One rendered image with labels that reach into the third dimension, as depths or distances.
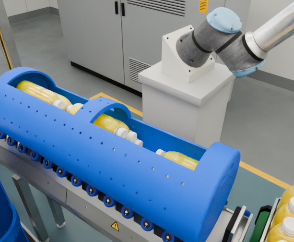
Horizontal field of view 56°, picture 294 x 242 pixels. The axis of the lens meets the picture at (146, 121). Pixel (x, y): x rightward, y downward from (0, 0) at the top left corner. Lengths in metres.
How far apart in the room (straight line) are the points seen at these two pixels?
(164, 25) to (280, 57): 1.56
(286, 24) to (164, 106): 0.56
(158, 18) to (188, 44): 1.52
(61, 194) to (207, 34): 0.80
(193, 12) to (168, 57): 1.27
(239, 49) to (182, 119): 0.36
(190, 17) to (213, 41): 1.37
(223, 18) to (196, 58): 0.19
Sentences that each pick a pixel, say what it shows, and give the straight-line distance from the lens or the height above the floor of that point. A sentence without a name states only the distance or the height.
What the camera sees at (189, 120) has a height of 1.02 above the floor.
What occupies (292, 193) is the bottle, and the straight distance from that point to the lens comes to 0.92.
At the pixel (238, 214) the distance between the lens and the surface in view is 0.86.
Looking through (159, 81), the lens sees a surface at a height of 1.15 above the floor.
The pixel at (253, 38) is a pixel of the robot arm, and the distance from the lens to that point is 1.07.
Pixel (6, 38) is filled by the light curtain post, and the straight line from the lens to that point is 1.82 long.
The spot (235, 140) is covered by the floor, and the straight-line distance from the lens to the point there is 2.74.
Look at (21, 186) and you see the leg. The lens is 1.63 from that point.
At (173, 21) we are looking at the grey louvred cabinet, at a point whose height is 0.95.
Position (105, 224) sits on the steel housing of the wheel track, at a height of 0.86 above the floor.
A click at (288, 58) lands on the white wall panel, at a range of 3.60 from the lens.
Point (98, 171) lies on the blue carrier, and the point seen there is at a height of 1.13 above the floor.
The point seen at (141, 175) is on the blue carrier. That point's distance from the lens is 0.73.
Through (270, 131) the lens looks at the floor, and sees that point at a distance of 2.97.
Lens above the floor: 1.72
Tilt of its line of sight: 37 degrees down
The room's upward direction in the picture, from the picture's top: straight up
